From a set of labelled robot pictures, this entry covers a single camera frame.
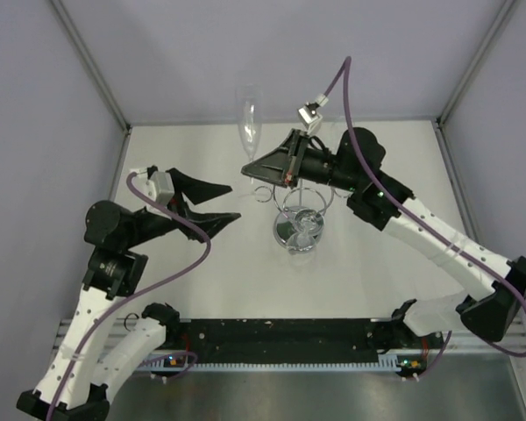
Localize clear wine glass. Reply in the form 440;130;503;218
273;206;324;254

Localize aluminium frame rail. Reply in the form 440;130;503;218
47;0;131;133

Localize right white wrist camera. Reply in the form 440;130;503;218
297;94;329;136

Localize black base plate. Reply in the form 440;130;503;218
161;318;443;363

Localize slotted cable duct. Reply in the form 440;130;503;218
144;353;426;375

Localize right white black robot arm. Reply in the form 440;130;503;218
241;127;526;347

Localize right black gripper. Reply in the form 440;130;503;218
243;130;360;193

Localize chrome wine glass rack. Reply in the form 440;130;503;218
251;185;349;255

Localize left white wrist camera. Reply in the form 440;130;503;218
130;166;174;206

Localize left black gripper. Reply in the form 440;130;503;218
123;168;240;249

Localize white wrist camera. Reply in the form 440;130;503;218
130;166;174;206
297;94;329;136

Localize clear champagne flute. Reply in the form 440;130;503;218
236;83;262;161

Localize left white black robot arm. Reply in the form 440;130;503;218
16;166;240;420

